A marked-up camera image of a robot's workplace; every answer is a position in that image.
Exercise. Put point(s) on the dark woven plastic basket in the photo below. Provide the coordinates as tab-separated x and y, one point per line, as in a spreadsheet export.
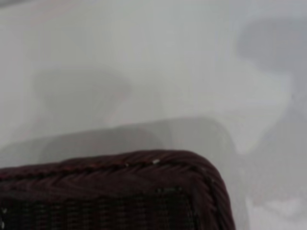
108	191

